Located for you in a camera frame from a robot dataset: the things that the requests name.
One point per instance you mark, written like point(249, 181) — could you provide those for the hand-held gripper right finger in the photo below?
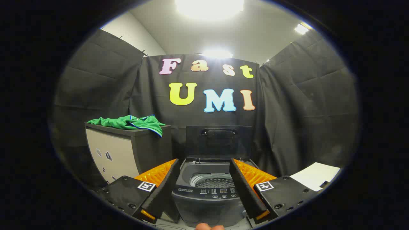
point(244, 185)

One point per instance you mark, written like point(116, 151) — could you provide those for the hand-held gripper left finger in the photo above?
point(166, 185)

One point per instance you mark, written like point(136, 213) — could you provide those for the grey washing machine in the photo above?
point(207, 210)

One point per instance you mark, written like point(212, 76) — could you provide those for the green polo shirt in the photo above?
point(140, 123)

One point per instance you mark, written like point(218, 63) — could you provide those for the dark cabinet with beige door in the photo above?
point(150, 150)

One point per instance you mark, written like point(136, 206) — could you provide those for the white flat panel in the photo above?
point(314, 175)

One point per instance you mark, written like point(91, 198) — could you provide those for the black backdrop cloth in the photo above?
point(153, 95)

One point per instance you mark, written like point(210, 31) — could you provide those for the ceiling light panel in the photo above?
point(209, 8)
point(217, 53)
point(302, 28)

